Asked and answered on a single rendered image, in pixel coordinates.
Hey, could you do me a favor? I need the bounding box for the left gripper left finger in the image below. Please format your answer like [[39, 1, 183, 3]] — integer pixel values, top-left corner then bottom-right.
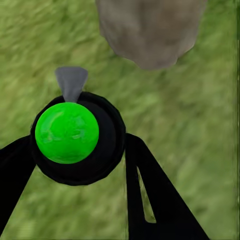
[[0, 135, 36, 235]]

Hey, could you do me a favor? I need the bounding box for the pesticide atomizer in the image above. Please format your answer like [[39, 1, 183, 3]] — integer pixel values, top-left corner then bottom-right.
[[29, 65, 127, 186]]

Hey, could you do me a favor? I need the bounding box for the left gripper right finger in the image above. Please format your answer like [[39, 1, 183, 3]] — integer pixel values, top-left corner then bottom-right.
[[125, 133, 210, 240]]

